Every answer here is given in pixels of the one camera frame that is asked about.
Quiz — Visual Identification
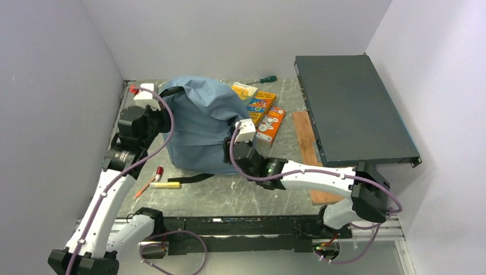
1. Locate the blue grey backpack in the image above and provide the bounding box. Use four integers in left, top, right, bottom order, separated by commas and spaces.
160, 76, 250, 175

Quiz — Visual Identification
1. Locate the yellow highlighter marker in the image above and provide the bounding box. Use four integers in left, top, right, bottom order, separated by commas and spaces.
150, 182, 181, 189

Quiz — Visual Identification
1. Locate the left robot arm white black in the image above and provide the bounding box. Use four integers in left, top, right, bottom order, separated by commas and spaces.
48, 105, 175, 274

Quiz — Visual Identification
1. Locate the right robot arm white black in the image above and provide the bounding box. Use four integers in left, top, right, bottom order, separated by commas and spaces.
223, 139, 391, 238

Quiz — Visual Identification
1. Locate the orange children's book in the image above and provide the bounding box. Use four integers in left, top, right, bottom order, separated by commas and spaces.
256, 106, 286, 144

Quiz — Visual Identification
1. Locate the red white glue stick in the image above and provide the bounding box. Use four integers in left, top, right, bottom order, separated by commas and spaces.
154, 166, 164, 182

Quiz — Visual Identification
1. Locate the brown wooden board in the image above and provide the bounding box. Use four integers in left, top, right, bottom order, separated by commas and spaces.
291, 111, 343, 205

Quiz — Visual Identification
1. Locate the blue yellow children's book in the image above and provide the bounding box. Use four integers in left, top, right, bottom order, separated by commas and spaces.
246, 91, 277, 126

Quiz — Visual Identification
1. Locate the yellow small book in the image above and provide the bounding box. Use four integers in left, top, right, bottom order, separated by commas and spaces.
231, 82, 258, 100

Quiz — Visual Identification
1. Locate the dark rack server box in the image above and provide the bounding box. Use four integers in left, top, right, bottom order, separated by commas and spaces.
294, 54, 422, 167

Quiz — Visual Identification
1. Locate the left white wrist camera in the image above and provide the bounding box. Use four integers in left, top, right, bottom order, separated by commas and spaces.
129, 83, 161, 111

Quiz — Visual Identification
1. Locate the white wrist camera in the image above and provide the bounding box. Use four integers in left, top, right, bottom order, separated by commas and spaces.
234, 119, 256, 143
129, 83, 161, 111

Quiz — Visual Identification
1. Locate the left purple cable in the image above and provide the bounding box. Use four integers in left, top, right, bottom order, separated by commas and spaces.
64, 86, 175, 275

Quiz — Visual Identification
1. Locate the purple cable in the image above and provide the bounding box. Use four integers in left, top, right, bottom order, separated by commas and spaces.
228, 122, 403, 266
64, 86, 175, 275

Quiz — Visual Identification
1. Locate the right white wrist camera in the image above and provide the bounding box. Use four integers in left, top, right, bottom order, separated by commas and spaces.
234, 119, 256, 143

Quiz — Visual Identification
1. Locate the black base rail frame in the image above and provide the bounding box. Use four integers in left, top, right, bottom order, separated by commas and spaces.
76, 214, 403, 256

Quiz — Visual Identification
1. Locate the green handled screwdriver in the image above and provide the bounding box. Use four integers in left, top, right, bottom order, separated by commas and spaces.
246, 76, 277, 85

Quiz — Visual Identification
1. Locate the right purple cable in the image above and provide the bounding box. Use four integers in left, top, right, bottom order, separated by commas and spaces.
228, 122, 403, 266

